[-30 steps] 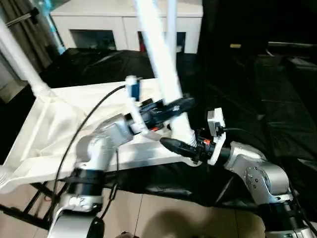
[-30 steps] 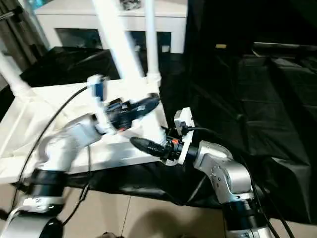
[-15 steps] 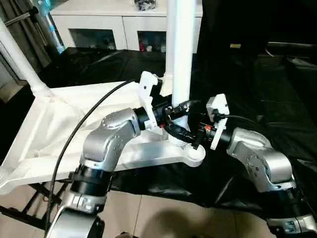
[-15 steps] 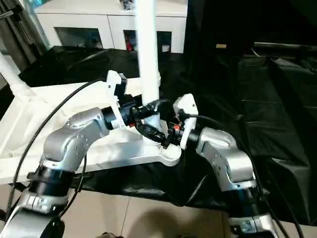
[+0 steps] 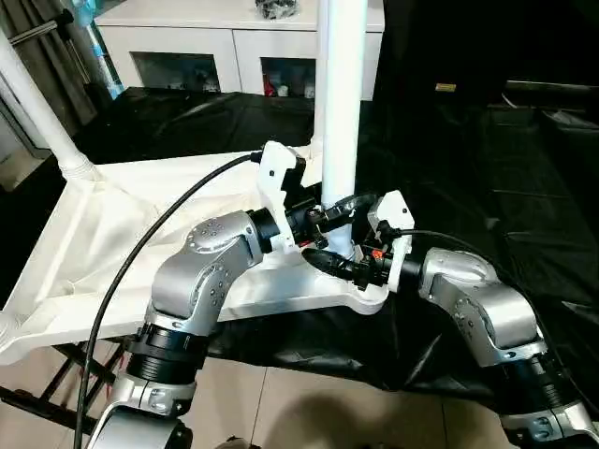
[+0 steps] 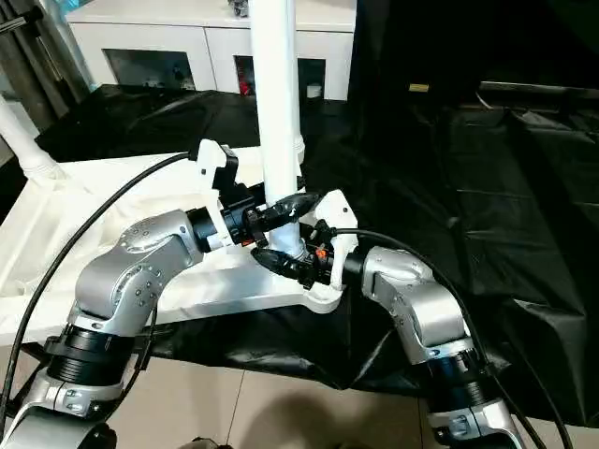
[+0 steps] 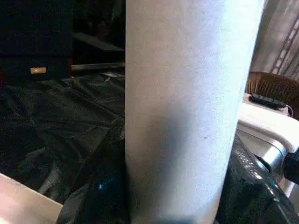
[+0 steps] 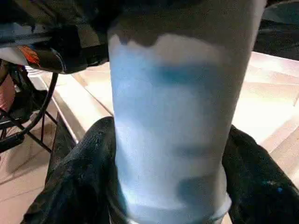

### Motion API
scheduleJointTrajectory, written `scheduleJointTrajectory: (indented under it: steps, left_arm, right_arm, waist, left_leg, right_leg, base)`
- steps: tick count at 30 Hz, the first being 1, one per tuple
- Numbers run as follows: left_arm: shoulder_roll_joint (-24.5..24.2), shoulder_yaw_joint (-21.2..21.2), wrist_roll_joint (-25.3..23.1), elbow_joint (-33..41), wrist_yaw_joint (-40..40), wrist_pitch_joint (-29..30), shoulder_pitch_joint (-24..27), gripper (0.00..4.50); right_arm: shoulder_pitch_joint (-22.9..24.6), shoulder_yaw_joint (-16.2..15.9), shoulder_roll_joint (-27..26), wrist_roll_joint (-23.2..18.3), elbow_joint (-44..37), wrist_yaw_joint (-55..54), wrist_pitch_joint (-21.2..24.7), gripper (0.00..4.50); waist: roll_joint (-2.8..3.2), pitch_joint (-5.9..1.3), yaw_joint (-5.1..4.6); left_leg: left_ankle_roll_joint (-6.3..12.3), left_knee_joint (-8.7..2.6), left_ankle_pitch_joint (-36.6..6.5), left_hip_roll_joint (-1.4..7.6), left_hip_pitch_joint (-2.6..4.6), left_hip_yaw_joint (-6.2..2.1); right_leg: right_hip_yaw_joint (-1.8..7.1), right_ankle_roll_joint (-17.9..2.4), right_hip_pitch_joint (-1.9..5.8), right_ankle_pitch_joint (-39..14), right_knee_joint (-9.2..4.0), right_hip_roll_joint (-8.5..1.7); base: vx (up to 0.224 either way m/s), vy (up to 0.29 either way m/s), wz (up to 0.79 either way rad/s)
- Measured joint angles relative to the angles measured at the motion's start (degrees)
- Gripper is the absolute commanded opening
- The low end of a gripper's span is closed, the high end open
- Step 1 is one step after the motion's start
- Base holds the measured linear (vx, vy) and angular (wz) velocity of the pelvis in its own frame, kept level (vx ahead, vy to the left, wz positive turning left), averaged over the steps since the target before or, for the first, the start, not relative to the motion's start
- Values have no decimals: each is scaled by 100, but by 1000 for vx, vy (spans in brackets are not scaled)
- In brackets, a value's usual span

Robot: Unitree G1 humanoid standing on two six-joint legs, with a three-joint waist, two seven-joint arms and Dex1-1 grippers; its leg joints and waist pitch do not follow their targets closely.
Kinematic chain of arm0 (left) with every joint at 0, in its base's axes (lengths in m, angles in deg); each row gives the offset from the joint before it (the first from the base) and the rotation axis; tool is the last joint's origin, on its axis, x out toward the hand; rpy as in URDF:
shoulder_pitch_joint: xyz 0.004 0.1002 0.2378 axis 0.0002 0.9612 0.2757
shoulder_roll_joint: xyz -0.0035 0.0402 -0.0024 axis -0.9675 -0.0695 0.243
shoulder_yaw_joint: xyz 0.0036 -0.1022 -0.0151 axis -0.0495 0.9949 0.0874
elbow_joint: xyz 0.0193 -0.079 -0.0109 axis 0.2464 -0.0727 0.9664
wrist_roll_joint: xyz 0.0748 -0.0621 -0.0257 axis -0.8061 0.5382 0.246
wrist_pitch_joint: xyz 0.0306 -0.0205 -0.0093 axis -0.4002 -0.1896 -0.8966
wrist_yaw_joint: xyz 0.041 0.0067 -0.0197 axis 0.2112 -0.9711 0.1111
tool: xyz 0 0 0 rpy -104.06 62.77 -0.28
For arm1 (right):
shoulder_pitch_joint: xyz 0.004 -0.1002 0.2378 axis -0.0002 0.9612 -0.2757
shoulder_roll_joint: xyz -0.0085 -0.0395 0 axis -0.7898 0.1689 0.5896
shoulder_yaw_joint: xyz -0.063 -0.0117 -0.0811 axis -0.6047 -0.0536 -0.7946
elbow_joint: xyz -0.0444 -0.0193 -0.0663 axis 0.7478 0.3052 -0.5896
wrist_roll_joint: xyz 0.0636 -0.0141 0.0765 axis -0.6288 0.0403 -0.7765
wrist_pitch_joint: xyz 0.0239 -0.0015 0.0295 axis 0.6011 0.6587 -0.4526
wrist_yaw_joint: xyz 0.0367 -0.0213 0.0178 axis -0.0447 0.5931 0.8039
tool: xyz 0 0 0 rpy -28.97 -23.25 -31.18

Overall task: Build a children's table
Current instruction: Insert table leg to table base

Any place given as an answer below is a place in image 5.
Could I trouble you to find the white plastic table top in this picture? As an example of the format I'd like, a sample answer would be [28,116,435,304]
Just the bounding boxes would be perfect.
[0,144,389,366]

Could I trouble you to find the black plastic mat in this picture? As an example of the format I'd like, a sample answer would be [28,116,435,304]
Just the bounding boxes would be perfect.
[0,86,599,413]

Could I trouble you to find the black parts in clear bag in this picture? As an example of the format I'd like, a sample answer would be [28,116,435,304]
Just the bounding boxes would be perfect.
[255,0,300,21]

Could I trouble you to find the white sideboard cabinet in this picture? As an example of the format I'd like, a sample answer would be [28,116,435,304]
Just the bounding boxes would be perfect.
[95,0,387,102]

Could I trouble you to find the black draped furniture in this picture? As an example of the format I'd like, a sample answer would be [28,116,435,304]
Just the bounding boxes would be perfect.
[373,0,599,118]

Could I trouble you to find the blue white plastic package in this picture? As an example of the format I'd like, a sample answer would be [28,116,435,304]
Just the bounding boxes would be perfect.
[77,0,125,102]

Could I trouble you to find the grey curtain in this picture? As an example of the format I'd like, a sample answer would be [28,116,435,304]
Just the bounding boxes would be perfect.
[0,0,99,127]

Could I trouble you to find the metal rod with black knob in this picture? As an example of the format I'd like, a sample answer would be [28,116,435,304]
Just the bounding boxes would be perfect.
[8,12,76,46]

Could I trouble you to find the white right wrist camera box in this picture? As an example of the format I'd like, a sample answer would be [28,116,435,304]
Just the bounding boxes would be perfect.
[367,189,416,294]

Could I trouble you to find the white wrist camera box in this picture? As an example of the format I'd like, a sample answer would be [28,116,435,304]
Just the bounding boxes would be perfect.
[367,189,416,294]
[256,141,308,253]

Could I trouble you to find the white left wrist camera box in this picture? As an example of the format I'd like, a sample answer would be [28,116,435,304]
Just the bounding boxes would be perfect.
[256,141,308,253]

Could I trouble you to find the black right camera cable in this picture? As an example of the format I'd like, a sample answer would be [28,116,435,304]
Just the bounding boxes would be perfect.
[377,223,577,384]

